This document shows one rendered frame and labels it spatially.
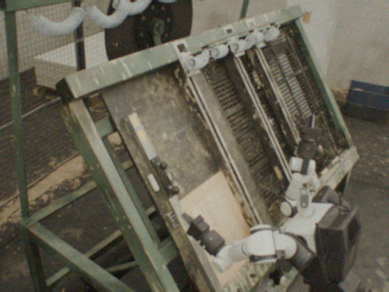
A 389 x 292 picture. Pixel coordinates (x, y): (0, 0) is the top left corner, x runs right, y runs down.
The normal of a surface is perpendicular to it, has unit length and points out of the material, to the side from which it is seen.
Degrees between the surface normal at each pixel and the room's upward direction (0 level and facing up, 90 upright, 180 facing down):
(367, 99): 90
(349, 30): 90
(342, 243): 90
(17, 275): 0
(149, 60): 54
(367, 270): 0
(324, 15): 90
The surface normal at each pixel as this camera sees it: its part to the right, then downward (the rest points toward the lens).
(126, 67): 0.67, -0.23
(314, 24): -0.44, 0.44
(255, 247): -0.44, -0.28
